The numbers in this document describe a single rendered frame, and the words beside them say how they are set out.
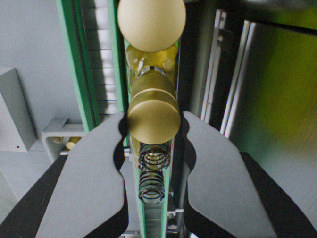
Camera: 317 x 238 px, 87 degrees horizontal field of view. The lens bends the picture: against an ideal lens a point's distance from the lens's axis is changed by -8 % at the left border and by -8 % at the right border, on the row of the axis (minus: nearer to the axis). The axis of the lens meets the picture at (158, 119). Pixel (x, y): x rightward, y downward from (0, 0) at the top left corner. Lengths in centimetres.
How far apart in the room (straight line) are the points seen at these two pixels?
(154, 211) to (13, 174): 63
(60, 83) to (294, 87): 56
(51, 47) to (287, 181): 58
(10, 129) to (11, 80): 15
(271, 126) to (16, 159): 87
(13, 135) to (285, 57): 70
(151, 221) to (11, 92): 68
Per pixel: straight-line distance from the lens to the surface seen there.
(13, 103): 66
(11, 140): 73
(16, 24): 62
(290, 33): 21
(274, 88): 22
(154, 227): 88
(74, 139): 65
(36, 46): 61
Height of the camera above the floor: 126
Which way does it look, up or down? 57 degrees down
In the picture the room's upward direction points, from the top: 176 degrees clockwise
